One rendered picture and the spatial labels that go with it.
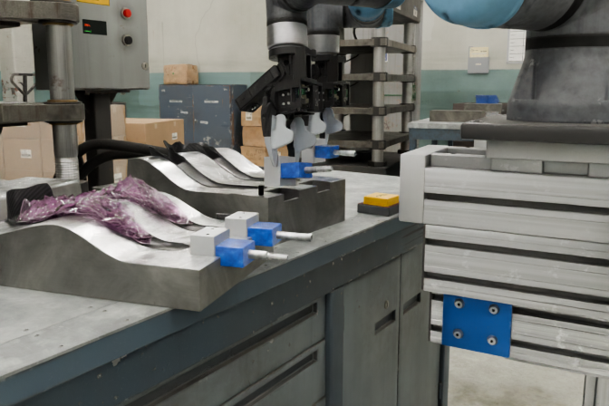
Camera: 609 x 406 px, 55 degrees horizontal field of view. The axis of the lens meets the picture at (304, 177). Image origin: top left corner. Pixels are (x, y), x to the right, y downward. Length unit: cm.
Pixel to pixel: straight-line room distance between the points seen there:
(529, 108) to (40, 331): 62
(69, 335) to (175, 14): 857
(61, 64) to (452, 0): 116
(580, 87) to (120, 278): 60
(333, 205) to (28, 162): 425
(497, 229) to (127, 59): 139
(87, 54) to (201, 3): 717
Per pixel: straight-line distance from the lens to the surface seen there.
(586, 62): 73
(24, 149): 526
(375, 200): 130
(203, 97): 824
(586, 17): 74
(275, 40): 106
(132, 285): 80
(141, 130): 568
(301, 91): 101
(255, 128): 799
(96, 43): 183
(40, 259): 88
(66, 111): 159
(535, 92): 74
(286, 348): 112
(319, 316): 119
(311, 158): 135
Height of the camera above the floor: 108
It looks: 9 degrees down
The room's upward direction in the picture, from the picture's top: straight up
